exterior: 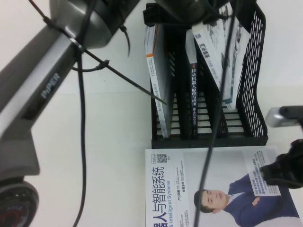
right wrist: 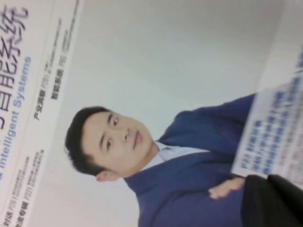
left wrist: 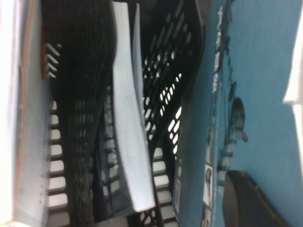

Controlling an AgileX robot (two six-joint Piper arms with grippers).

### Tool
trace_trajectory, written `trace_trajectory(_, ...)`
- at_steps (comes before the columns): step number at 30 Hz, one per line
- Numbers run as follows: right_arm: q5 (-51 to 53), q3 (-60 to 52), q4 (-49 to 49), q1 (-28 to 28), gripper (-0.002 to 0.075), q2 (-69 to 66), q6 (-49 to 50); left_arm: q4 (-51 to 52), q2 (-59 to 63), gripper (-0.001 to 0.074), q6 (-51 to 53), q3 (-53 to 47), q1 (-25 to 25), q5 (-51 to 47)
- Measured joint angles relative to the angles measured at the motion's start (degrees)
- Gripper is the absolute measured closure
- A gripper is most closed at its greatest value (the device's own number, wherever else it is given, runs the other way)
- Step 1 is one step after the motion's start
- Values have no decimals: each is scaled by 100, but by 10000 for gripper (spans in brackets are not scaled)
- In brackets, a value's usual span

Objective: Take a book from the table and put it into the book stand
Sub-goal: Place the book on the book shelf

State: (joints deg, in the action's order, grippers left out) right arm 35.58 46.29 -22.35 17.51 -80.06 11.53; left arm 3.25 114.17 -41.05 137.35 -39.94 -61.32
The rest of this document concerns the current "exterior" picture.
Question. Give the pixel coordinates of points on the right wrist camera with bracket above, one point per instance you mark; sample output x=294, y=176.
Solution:
x=274, y=118

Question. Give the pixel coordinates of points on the dark blue robot book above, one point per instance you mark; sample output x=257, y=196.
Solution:
x=194, y=94

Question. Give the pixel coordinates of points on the long black zip tie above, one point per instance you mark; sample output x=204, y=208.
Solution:
x=123, y=76

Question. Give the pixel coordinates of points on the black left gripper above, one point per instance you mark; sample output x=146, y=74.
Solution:
x=180, y=9

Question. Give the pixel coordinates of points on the magazine with man in suit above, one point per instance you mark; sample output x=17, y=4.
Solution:
x=225, y=165

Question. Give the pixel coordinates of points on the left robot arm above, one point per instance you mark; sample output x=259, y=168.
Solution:
x=47, y=71

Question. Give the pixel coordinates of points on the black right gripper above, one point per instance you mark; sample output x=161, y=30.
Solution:
x=293, y=165

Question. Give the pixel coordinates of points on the car suspension book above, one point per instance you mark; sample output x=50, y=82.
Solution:
x=213, y=52

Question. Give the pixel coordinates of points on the black mesh book stand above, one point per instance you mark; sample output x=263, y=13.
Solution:
x=208, y=143

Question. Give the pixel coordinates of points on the white book with orange spine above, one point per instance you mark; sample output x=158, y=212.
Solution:
x=163, y=71

